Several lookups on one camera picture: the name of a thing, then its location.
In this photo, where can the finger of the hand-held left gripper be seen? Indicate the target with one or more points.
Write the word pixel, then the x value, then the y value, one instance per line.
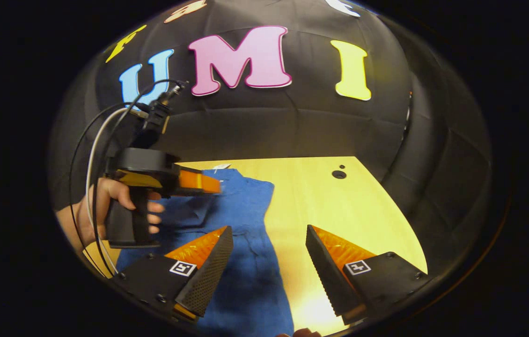
pixel 194 182

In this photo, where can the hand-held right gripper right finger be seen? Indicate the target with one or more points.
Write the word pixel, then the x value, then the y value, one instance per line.
pixel 327 276

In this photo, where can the black backdrop cloth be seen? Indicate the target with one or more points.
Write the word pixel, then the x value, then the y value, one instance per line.
pixel 292 126

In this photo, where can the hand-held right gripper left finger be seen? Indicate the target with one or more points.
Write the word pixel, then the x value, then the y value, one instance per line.
pixel 210 276

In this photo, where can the round black table grommet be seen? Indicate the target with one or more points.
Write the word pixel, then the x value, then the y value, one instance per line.
pixel 339 174

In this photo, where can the blue knit garment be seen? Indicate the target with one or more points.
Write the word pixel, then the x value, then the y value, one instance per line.
pixel 246 281

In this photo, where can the white paper hang tag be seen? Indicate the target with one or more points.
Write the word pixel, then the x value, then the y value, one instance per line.
pixel 222 166

